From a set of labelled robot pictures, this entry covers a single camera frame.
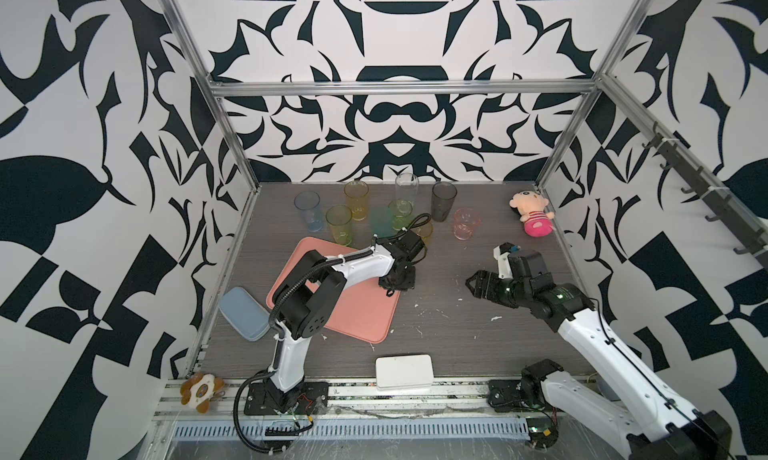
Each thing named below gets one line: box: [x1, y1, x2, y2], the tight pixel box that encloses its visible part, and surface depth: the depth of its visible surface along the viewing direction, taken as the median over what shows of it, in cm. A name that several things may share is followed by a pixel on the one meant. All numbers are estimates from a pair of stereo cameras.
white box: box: [376, 354, 435, 391], surface depth 76 cm
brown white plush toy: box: [180, 373, 226, 414], surface depth 75 cm
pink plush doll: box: [508, 190, 555, 238], surface depth 107 cm
